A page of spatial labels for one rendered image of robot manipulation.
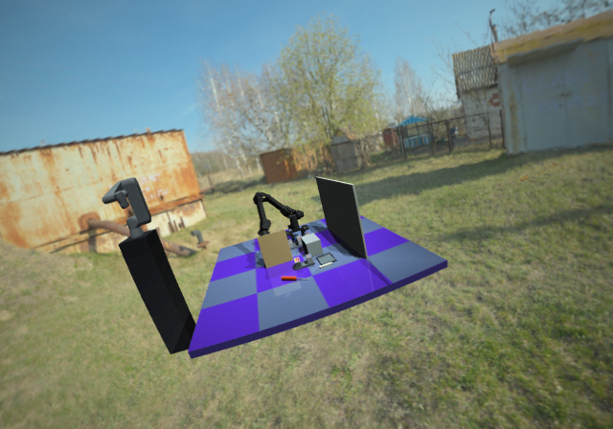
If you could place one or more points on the orange-handled screwdriver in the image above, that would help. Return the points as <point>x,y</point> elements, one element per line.
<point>293,278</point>

